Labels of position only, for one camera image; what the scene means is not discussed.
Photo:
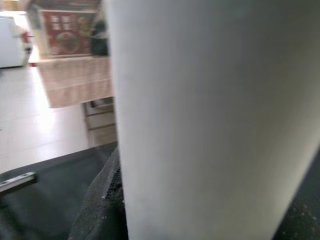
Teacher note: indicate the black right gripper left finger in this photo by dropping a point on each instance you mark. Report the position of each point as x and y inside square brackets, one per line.
[100, 200]

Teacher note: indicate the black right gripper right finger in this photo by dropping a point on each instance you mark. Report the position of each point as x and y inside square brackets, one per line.
[300, 220]

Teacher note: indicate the white plastic table leg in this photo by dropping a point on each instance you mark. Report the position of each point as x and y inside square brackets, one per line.
[212, 112]

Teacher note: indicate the beige cloth covered table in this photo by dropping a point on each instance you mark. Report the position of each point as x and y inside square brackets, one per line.
[75, 80]

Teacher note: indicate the white cabinet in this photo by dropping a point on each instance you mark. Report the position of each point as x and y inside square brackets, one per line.
[10, 40]

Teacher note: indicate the orange-lidded storage box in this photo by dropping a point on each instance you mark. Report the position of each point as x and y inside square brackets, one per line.
[62, 30]

